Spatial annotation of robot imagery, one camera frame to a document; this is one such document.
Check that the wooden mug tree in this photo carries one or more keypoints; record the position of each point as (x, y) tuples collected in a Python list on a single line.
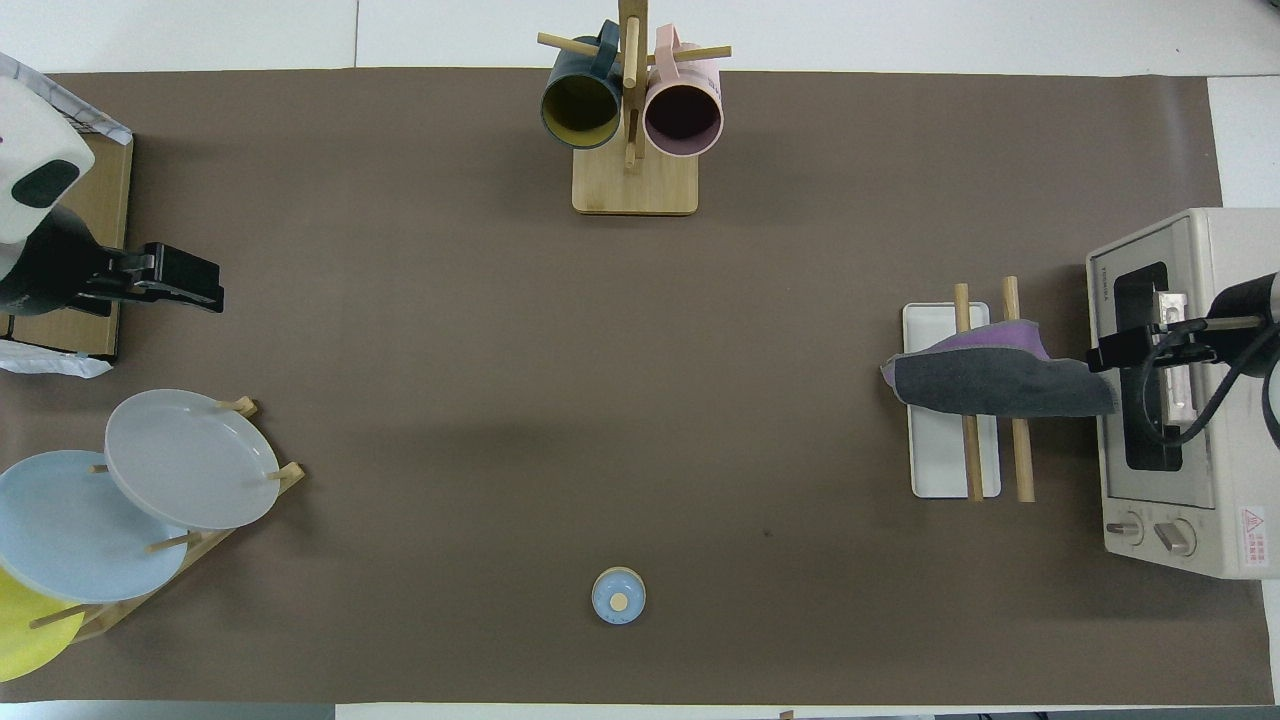
[(635, 185)]

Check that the wooden plate rack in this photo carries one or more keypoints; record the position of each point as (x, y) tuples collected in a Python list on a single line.
[(215, 540)]

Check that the light blue plate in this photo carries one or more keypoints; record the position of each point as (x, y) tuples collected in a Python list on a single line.
[(70, 530)]

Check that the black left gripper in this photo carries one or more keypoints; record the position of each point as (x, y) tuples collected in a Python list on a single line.
[(45, 265)]

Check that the pink mug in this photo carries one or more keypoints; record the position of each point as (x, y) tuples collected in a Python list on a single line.
[(683, 115)]

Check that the marble pattern panel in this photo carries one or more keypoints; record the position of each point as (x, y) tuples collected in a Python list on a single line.
[(105, 127), (50, 363)]

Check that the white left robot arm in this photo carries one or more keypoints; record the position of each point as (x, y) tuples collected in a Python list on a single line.
[(30, 130)]

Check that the dark teal mug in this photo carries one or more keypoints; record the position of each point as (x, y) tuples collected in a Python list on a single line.
[(580, 105)]

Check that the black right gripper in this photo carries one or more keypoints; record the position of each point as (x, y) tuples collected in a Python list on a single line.
[(1255, 310)]

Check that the brown table mat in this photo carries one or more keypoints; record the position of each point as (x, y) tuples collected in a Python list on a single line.
[(600, 400)]

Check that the yellow plate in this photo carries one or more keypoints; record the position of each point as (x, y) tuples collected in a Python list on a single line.
[(25, 640)]

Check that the beige toaster oven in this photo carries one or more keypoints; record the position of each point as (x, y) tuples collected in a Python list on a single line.
[(1230, 480)]

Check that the grey plate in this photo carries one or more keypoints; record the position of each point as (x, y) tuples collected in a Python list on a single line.
[(190, 460)]

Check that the blue jar with wooden knob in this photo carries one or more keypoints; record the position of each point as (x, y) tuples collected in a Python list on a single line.
[(618, 597)]

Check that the purple and grey towel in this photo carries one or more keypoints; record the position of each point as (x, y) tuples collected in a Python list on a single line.
[(1000, 385)]

